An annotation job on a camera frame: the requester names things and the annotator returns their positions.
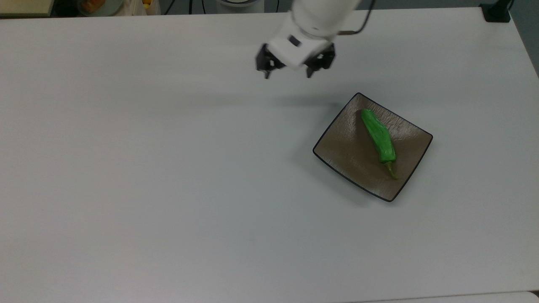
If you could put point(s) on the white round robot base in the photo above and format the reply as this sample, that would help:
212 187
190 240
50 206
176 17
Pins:
240 3

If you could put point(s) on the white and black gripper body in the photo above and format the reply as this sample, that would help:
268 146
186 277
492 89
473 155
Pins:
297 44

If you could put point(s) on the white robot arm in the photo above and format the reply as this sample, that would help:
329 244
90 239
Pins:
322 14

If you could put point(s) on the white bag with yellow item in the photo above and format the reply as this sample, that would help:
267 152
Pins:
141 7

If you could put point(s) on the green bowl with orange food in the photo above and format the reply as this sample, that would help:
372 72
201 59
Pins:
99 6

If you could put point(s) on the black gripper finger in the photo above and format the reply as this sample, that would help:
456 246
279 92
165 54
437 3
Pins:
266 63
320 62

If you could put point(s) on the green chili pepper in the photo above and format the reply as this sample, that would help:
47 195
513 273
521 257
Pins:
380 136

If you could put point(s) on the wooden board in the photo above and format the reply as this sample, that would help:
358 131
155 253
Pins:
25 6

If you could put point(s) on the square brown ceramic plate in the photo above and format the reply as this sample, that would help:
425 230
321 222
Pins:
349 147

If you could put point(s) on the black clamp mount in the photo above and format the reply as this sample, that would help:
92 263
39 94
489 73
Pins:
496 11

